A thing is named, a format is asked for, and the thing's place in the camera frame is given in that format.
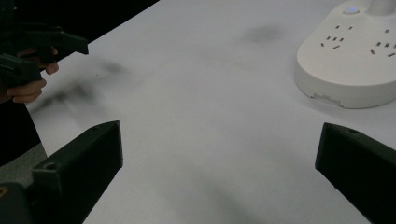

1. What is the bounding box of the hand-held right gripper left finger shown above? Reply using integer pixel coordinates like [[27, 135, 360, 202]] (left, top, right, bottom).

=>
[[27, 120, 124, 224]]

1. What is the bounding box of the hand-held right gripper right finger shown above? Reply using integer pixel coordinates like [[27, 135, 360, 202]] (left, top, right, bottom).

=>
[[315, 121, 396, 224]]

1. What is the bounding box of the white round power strip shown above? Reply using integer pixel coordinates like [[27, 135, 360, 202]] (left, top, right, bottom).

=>
[[294, 0, 396, 110]]

